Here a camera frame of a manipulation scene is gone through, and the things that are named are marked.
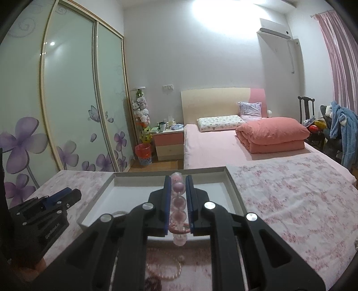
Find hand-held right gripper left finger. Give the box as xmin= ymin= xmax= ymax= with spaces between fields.
xmin=32 ymin=176 xmax=172 ymax=291

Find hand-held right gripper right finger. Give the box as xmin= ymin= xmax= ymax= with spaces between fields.
xmin=185 ymin=175 xmax=326 ymax=291

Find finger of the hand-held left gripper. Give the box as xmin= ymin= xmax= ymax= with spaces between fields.
xmin=42 ymin=187 xmax=72 ymax=204
xmin=56 ymin=189 xmax=82 ymax=210

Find pink bead bracelet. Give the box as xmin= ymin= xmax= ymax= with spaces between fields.
xmin=169 ymin=173 xmax=192 ymax=247

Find white shallow box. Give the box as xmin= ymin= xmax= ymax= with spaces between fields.
xmin=77 ymin=166 xmax=248 ymax=230

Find pearl necklace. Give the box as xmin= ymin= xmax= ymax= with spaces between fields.
xmin=145 ymin=255 xmax=185 ymax=280

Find trash bin with red bag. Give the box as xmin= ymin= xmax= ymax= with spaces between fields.
xmin=135 ymin=143 xmax=153 ymax=166

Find pink and beige nightstand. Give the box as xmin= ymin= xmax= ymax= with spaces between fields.
xmin=152 ymin=129 xmax=185 ymax=161

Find bed with pink sheet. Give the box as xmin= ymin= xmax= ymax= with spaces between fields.
xmin=183 ymin=123 xmax=356 ymax=182

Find white patterned pillow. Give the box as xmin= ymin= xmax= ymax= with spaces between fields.
xmin=196 ymin=114 xmax=247 ymax=133

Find pink floral blanket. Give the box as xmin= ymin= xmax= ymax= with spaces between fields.
xmin=36 ymin=152 xmax=358 ymax=291

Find sliding wardrobe with purple flowers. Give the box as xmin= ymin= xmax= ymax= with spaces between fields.
xmin=0 ymin=0 xmax=140 ymax=208

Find tower of plush toys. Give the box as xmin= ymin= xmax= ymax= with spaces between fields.
xmin=132 ymin=88 xmax=153 ymax=143

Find beige and pink headboard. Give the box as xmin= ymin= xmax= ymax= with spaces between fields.
xmin=180 ymin=88 xmax=266 ymax=125

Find folded salmon pink quilt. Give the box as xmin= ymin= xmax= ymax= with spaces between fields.
xmin=235 ymin=117 xmax=311 ymax=154

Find lilac floral pillow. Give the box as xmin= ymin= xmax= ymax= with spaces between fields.
xmin=238 ymin=101 xmax=263 ymax=121

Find dark wooden chair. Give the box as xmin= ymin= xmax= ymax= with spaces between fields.
xmin=297 ymin=96 xmax=326 ymax=149

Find red and yellow toys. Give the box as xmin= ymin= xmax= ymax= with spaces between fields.
xmin=309 ymin=119 xmax=328 ymax=134

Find black chair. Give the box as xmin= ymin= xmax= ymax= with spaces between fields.
xmin=319 ymin=105 xmax=345 ymax=160

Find blue fleece robe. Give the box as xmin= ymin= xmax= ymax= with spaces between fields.
xmin=329 ymin=101 xmax=358 ymax=170

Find white pipe cover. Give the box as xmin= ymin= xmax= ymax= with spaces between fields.
xmin=287 ymin=39 xmax=301 ymax=75

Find white air conditioner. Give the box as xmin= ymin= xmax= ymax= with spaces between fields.
xmin=259 ymin=18 xmax=291 ymax=40

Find pink curtain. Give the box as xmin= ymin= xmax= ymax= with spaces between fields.
xmin=315 ymin=11 xmax=358 ymax=118

